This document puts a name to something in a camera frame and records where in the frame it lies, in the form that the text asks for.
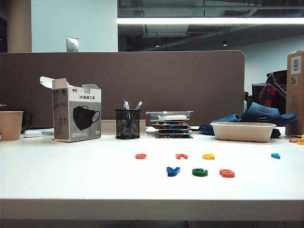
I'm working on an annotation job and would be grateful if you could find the blue letter y magnet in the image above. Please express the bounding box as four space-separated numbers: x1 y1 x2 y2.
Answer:
166 166 181 177

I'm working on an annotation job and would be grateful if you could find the green letter e magnet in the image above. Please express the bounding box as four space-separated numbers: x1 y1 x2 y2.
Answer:
192 168 209 177

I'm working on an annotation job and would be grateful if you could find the red letter s magnet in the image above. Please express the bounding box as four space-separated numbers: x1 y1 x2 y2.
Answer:
219 169 236 179

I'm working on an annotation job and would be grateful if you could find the letter magnet pack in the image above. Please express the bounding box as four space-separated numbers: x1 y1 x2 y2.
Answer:
155 129 192 134
152 121 190 130
154 133 193 139

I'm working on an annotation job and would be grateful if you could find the silver black pen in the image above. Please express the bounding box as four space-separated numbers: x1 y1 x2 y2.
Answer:
129 101 143 124
123 100 132 124

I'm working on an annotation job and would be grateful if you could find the black mesh pen holder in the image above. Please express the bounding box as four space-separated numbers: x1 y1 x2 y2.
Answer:
114 108 141 140

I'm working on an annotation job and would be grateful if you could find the brown fabric desk partition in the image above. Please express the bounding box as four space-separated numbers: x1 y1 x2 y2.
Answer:
0 50 246 130

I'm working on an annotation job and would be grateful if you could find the grey white face mask box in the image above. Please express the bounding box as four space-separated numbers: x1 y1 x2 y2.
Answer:
39 76 102 143

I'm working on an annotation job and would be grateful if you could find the navy blue rubber slipper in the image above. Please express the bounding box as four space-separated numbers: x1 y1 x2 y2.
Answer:
199 114 240 136
238 101 299 126

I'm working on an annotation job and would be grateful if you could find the beige pulp food tray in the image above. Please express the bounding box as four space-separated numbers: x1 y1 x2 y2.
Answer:
210 122 277 143

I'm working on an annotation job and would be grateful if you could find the black computer monitor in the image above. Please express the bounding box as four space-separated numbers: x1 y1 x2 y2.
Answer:
252 84 264 103

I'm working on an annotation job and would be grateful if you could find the person in brown shirt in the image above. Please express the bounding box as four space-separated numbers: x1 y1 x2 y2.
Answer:
258 69 288 114

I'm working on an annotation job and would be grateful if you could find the white earbud case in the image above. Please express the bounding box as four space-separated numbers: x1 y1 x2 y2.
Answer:
24 130 42 138

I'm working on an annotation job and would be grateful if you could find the brown paper cup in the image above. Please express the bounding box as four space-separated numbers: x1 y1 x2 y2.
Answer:
0 110 24 141

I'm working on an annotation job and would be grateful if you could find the brown cardboard box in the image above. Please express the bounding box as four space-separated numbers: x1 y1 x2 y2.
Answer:
285 50 304 136

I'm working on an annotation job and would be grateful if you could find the beige round column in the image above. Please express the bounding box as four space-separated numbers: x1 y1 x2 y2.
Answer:
7 0 32 53

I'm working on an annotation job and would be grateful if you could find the silver wall switch plate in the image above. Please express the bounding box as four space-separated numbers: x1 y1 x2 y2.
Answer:
66 36 80 52

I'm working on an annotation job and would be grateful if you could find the grey angled metal bracket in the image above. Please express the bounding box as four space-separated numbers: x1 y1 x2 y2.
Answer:
265 72 287 98

